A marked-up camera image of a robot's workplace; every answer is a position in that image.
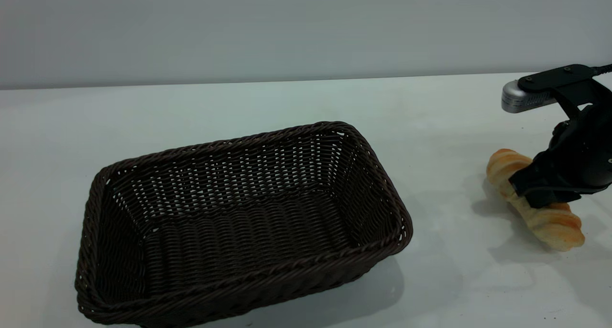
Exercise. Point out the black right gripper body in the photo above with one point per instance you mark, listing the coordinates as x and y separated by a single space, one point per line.
583 156

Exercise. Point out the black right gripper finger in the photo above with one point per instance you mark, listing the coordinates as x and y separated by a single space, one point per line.
530 180
550 199

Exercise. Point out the golden ridged bread roll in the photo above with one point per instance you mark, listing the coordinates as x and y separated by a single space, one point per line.
554 227

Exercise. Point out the dark brown wicker basket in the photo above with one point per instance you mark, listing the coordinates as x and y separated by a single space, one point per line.
239 237

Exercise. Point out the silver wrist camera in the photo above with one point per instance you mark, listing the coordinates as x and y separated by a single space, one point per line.
521 101

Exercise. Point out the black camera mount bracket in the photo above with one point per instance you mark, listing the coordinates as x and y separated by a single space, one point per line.
554 79

